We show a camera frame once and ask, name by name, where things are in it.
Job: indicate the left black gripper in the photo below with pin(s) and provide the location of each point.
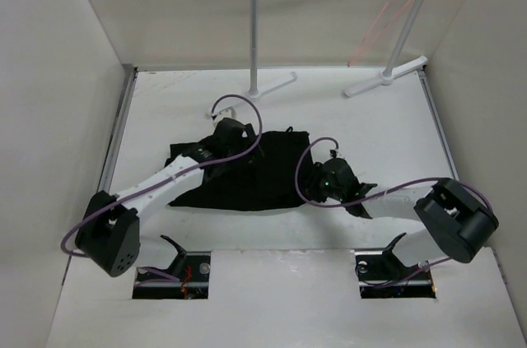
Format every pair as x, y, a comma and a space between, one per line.
249, 138

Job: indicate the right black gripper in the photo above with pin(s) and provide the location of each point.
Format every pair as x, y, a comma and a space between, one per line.
311, 183

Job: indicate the black trousers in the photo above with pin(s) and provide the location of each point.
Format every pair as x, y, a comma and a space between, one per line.
257, 182

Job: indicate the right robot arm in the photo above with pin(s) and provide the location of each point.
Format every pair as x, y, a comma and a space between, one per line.
456, 220

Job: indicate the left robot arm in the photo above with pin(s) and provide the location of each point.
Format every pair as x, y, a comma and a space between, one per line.
110, 234

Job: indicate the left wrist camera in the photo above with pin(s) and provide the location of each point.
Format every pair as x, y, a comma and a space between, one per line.
229, 112

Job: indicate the pink wire hanger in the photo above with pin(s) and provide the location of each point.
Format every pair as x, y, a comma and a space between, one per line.
386, 17

